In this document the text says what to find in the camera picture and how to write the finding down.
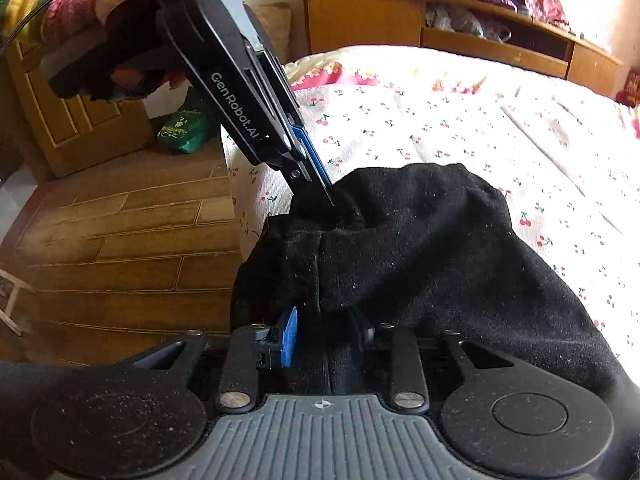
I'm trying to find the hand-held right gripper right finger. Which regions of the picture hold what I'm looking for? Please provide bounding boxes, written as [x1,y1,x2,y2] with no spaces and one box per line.
[350,310,517,413]

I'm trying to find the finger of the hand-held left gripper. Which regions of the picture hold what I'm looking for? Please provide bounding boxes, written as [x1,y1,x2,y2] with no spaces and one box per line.
[272,152,336,208]
[257,45,332,188]

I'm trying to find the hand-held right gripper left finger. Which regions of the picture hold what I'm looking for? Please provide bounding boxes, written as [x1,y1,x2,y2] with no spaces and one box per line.
[132,306,300,413]

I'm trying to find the black pants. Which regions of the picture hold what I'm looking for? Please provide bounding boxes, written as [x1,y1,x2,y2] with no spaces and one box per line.
[230,162,640,403]

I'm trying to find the green plastic bag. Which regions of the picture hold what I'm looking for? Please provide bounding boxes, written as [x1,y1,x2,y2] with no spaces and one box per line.
[156,86,222,155]

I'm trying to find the pink floral quilt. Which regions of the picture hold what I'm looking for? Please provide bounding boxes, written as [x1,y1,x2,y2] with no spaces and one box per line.
[282,54,382,93]

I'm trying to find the long wooden cabinet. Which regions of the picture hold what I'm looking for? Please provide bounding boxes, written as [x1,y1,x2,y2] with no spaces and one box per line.
[299,0,624,100]

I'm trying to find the cherry print bed sheet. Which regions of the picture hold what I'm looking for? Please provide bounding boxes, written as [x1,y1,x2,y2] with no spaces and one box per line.
[220,45,640,361]

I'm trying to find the wooden panelled cupboard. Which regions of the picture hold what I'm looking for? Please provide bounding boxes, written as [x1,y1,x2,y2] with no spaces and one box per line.
[4,35,157,179]

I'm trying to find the pile of colourful blankets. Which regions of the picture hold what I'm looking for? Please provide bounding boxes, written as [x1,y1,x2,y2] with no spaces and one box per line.
[0,0,132,47]

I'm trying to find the clear plastic bag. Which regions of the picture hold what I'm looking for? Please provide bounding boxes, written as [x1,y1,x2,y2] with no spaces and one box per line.
[424,2,512,44]

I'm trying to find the small red box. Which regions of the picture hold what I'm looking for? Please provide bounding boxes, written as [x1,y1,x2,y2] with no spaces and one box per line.
[615,66,640,109]

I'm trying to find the black cable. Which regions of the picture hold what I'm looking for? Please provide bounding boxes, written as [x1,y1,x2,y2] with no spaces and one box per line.
[0,0,123,57]

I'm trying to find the white strap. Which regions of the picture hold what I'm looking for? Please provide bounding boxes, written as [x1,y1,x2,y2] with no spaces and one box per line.
[0,267,37,337]

